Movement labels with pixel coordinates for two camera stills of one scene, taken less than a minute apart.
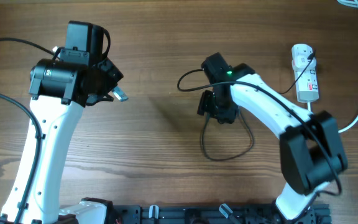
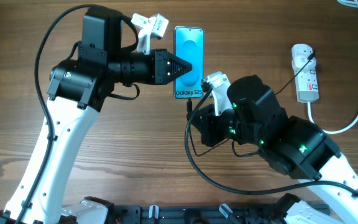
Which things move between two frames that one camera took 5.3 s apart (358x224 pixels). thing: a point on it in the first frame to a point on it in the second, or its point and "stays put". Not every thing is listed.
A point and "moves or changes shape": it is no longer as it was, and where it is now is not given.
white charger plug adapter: (299, 63) stays put
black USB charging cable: (252, 134) moves or changes shape
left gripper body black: (110, 75) to (156, 66)
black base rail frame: (210, 214) stays put
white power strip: (307, 86) stays put
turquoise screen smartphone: (120, 94) to (189, 42)
